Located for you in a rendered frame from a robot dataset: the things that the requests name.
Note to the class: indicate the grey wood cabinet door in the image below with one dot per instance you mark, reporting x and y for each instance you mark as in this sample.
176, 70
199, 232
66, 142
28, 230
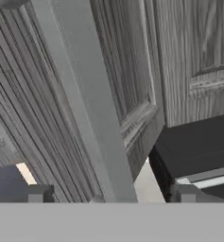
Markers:
132, 63
37, 119
195, 47

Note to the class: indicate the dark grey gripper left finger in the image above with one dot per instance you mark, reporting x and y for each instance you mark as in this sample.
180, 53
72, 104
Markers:
41, 190

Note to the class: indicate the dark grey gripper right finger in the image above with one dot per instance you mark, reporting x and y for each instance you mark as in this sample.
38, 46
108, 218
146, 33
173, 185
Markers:
184, 190

